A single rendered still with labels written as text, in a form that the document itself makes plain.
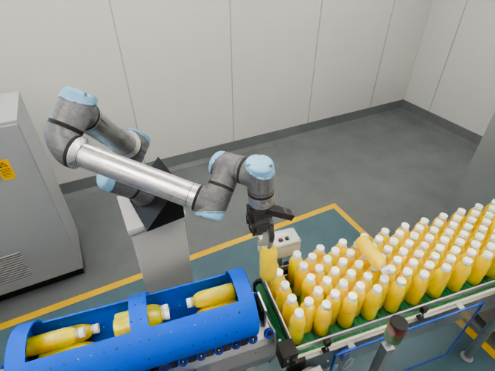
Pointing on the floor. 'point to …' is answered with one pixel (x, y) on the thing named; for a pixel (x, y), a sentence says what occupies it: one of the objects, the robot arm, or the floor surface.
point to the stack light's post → (383, 355)
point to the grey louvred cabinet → (31, 210)
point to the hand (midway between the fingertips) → (268, 241)
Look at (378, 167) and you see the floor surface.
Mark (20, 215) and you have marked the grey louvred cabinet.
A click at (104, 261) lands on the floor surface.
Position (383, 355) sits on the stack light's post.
